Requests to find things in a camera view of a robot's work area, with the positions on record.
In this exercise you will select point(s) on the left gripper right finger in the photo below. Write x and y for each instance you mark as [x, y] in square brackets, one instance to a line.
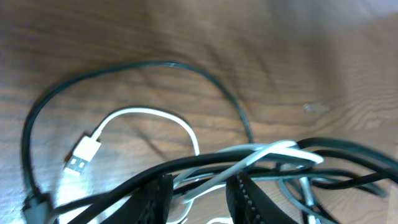
[248, 204]

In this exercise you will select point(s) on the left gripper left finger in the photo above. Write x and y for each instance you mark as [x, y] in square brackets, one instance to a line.
[149, 204]

